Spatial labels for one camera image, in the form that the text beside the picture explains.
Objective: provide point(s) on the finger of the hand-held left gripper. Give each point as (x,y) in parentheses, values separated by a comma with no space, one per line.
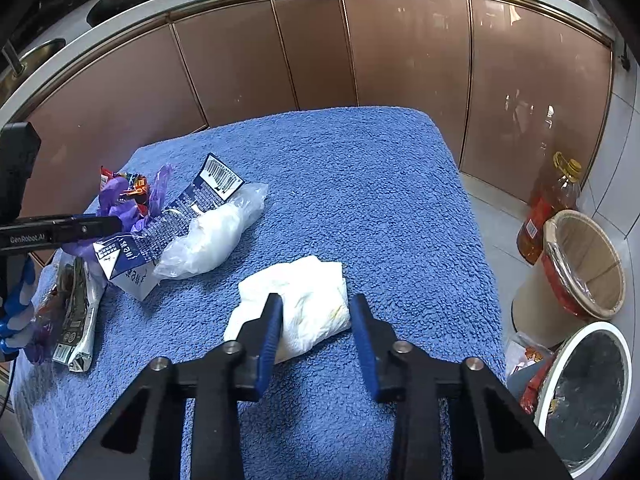
(92,227)

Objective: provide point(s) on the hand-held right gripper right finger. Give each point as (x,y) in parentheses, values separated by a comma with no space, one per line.
(365,342)

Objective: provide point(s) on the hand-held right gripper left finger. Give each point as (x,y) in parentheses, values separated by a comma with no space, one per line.
(270,330)

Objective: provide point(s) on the purple foil wrapper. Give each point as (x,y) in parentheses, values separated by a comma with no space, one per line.
(117,192)

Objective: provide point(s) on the white paper towel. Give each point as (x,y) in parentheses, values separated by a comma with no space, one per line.
(310,290)

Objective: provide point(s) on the foil snack wrapper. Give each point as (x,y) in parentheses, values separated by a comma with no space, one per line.
(47,310)

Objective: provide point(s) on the white-rimmed bin with black liner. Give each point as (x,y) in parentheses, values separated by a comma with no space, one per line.
(585,395)

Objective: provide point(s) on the person's left hand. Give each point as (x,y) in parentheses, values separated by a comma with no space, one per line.
(17,315)

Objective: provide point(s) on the blue white milk carton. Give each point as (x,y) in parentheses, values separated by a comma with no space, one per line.
(130,270)

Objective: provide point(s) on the red snack wrapper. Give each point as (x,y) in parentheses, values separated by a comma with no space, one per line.
(131,185)

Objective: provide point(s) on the silver green snack packet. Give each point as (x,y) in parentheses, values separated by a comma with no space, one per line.
(75,330)

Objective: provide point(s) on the clear plastic bag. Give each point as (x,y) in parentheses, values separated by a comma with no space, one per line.
(215,235)

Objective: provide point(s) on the steel wok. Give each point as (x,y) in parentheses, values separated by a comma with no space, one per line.
(40,52)

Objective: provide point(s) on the blue terry towel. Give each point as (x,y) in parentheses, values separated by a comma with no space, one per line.
(375,200)

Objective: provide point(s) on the beige bin with red liner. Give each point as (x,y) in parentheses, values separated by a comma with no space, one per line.
(530,300)

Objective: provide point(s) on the cooking oil bottle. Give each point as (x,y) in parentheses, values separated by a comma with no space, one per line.
(545,210)

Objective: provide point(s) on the copper kitchen cabinet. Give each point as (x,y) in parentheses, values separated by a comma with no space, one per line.
(400,60)

